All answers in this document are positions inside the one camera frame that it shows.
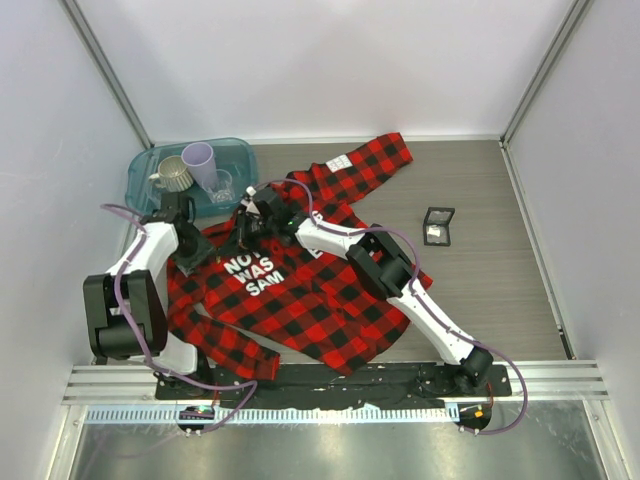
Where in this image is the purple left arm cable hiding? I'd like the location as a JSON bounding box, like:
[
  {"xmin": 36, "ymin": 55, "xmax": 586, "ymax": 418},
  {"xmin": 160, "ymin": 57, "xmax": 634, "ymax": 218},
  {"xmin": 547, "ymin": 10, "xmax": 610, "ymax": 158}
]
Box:
[{"xmin": 99, "ymin": 202, "xmax": 259, "ymax": 436}]

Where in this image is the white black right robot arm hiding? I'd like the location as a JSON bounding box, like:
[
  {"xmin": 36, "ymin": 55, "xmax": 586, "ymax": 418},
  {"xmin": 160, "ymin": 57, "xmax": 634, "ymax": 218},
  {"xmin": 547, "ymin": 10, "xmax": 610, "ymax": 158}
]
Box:
[{"xmin": 236, "ymin": 184, "xmax": 494, "ymax": 395}]

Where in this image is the white slotted cable duct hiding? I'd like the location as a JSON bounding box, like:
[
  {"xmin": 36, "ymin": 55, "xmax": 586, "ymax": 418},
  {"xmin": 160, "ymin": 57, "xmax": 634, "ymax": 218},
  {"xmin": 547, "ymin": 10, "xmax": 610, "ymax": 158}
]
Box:
[{"xmin": 85, "ymin": 403, "xmax": 459, "ymax": 425}]

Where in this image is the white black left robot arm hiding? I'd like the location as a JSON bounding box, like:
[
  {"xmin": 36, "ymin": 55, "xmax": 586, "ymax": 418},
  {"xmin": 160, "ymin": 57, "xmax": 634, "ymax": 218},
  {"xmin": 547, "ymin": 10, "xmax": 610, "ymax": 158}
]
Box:
[{"xmin": 83, "ymin": 192, "xmax": 215, "ymax": 399}]

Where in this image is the aluminium front frame rail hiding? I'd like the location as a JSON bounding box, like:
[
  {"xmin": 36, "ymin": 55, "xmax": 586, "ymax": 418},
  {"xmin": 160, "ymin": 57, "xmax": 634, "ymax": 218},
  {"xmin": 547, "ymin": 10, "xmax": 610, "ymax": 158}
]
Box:
[{"xmin": 63, "ymin": 360, "xmax": 609, "ymax": 403}]

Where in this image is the small black jewellery box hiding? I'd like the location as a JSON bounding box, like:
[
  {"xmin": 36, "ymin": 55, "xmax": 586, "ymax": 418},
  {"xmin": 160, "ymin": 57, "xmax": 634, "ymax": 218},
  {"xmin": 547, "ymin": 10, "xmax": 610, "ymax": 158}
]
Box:
[{"xmin": 422, "ymin": 207, "xmax": 456, "ymax": 247}]

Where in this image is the clear drinking glass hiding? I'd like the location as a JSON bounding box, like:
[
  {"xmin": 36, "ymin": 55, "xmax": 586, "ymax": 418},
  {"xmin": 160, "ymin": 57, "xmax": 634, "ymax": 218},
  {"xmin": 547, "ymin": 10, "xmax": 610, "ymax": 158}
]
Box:
[{"xmin": 204, "ymin": 169, "xmax": 236, "ymax": 204}]

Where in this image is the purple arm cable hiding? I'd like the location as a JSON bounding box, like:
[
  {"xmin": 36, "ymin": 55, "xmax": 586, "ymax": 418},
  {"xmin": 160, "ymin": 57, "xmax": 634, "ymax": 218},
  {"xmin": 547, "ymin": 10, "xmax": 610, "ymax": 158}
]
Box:
[
  {"xmin": 259, "ymin": 178, "xmax": 530, "ymax": 436},
  {"xmin": 99, "ymin": 202, "xmax": 259, "ymax": 436}
]

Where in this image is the lilac plastic cup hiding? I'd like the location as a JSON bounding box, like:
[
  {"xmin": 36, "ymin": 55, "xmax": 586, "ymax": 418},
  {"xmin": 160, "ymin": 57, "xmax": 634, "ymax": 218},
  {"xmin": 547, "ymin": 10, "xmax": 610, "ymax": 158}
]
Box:
[{"xmin": 181, "ymin": 142, "xmax": 217, "ymax": 190}]

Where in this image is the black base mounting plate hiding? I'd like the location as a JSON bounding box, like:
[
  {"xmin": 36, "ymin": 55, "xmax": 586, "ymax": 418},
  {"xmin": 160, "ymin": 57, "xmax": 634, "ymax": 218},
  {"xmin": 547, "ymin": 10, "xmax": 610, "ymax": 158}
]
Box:
[{"xmin": 154, "ymin": 360, "xmax": 514, "ymax": 409}]

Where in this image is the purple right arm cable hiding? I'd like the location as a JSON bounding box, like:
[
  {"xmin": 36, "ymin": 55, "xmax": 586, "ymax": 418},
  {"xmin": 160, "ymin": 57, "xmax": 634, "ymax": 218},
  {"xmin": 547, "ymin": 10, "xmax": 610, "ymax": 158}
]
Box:
[{"xmin": 259, "ymin": 178, "xmax": 530, "ymax": 436}]

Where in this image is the red black plaid shirt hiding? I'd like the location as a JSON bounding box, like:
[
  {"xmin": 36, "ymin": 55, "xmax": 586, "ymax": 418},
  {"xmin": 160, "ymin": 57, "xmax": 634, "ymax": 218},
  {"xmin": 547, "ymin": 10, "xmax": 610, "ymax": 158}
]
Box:
[{"xmin": 166, "ymin": 133, "xmax": 413, "ymax": 380}]

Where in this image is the teal plastic bin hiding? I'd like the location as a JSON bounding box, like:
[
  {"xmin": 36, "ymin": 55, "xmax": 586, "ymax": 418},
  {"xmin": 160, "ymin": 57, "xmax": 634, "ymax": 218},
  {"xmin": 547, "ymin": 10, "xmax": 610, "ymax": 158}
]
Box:
[{"xmin": 125, "ymin": 137, "xmax": 258, "ymax": 218}]

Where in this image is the grey ribbed ceramic mug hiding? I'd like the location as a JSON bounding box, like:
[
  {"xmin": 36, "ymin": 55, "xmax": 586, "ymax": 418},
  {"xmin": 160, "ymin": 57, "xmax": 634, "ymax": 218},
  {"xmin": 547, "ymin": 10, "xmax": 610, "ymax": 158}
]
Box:
[{"xmin": 149, "ymin": 155, "xmax": 194, "ymax": 193}]

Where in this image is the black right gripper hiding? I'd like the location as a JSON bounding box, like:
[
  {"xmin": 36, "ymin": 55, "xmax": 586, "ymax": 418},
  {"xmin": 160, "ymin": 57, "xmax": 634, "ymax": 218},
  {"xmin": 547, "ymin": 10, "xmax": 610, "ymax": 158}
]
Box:
[{"xmin": 218, "ymin": 212, "xmax": 276, "ymax": 260}]

